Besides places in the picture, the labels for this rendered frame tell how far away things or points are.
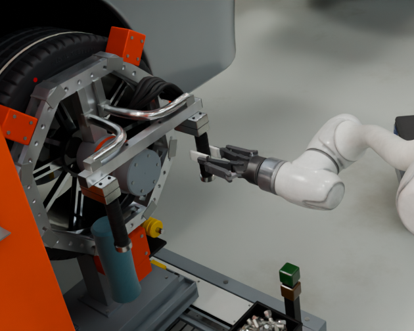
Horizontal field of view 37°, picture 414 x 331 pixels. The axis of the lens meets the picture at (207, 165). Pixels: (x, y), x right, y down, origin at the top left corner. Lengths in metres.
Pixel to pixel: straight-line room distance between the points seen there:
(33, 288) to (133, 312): 0.93
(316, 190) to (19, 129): 0.72
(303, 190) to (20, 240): 0.67
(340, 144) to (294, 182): 0.15
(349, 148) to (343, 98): 2.17
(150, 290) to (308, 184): 0.91
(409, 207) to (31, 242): 0.68
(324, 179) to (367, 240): 1.20
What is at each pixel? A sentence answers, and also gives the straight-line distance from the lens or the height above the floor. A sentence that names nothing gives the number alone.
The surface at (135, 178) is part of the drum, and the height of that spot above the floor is 0.86.
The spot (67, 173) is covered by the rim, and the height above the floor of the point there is 0.82.
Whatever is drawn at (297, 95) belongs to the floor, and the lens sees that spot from 3.78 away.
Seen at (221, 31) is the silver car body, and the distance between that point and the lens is 2.35.
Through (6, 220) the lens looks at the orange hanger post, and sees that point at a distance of 1.18.
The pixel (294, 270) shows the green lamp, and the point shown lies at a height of 0.66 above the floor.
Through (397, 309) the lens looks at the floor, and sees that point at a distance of 2.40.
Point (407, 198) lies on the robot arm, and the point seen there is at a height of 1.15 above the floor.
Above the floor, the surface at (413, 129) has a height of 0.34.
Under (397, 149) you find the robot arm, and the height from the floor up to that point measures 1.04.
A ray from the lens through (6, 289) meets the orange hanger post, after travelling 1.24.
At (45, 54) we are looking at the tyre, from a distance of 1.67.
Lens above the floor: 1.73
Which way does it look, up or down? 33 degrees down
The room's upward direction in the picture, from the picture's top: 9 degrees counter-clockwise
